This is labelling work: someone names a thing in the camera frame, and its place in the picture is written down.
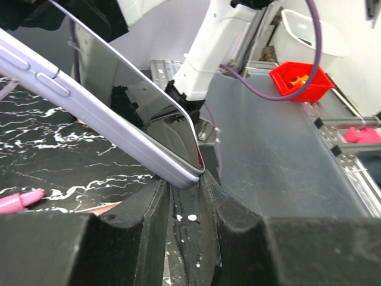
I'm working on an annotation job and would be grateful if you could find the purple phone case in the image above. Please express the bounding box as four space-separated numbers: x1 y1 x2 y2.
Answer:
1 30 201 189

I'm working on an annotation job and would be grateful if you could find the pink phone case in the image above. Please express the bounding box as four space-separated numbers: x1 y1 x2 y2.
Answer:
76 201 121 216

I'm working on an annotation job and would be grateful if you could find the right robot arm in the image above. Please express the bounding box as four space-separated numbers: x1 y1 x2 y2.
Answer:
1 1 272 121

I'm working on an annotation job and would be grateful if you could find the red plastic bin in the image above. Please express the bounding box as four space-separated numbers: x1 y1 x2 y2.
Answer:
269 61 335 103

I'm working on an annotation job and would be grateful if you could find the white plastic container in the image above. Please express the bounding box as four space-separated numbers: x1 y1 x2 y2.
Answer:
271 9 350 70

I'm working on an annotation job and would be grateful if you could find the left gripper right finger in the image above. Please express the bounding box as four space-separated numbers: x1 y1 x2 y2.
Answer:
199 172 380 285

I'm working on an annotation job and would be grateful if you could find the pink toy microphone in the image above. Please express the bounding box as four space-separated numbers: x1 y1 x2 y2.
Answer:
1 189 44 214

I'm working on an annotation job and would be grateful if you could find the pink plastic object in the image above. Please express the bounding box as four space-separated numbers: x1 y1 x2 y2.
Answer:
343 127 381 144

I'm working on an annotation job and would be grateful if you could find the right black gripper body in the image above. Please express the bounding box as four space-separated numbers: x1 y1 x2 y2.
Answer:
1 0 128 42

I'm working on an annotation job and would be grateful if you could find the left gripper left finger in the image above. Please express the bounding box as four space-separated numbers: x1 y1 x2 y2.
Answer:
1 179 170 285

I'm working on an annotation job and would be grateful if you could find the phone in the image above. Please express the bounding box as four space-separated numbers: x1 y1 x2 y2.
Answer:
52 1 205 173

